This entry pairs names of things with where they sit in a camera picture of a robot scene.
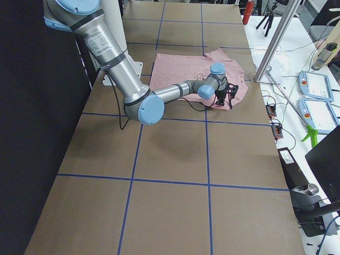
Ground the black tripod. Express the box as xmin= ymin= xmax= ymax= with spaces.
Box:
xmin=256 ymin=2 xmax=277 ymax=37

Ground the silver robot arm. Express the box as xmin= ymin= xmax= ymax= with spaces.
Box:
xmin=43 ymin=1 xmax=231 ymax=125

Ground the pink Snoopy t-shirt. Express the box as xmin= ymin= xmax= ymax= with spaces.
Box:
xmin=149 ymin=48 xmax=248 ymax=106

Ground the upper orange terminal block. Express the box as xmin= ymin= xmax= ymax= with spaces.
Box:
xmin=266 ymin=104 xmax=277 ymax=119

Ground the black clamp stand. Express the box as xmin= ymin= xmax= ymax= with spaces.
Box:
xmin=290 ymin=187 xmax=339 ymax=237

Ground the green handled reacher grabber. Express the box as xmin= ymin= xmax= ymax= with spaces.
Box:
xmin=266 ymin=65 xmax=318 ymax=148

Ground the lower teach pendant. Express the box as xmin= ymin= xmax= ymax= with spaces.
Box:
xmin=299 ymin=98 xmax=339 ymax=135

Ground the upper teach pendant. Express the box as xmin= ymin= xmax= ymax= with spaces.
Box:
xmin=298 ymin=71 xmax=334 ymax=102

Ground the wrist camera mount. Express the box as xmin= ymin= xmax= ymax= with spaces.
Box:
xmin=227 ymin=82 xmax=239 ymax=109

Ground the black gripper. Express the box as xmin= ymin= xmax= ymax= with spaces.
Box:
xmin=215 ymin=85 xmax=229 ymax=106

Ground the lower orange terminal block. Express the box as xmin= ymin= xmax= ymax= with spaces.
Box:
xmin=271 ymin=123 xmax=283 ymax=140

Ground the clear water bottle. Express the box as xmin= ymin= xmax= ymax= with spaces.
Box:
xmin=311 ymin=42 xmax=337 ymax=71

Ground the black box with label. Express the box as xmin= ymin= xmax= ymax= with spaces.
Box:
xmin=277 ymin=147 xmax=308 ymax=190

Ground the black monitor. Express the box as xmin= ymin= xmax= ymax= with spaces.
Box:
xmin=305 ymin=127 xmax=339 ymax=202

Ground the teach pendant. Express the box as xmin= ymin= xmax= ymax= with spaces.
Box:
xmin=299 ymin=98 xmax=339 ymax=135
xmin=298 ymin=71 xmax=334 ymax=102

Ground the red bottle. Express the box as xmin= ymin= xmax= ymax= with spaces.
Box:
xmin=242 ymin=0 xmax=254 ymax=25

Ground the orange terminal block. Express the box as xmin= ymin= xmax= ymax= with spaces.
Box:
xmin=271 ymin=123 xmax=283 ymax=140
xmin=266 ymin=104 xmax=277 ymax=119

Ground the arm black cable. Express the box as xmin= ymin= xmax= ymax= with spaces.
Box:
xmin=105 ymin=69 xmax=216 ymax=131

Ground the aluminium frame post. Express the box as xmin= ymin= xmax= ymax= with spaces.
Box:
xmin=254 ymin=0 xmax=301 ymax=83

